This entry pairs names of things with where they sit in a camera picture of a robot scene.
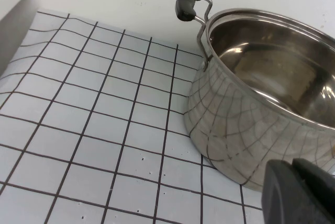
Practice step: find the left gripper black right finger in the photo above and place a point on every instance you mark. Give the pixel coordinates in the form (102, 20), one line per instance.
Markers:
(322, 192)

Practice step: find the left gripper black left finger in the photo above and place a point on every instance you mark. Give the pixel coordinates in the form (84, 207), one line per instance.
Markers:
(282, 197)

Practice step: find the stainless steel cooking pot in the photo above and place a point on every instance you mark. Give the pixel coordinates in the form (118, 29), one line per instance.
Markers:
(235, 129)

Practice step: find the white black-grid table mat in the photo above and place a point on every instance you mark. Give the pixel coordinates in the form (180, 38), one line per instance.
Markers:
(104, 129)

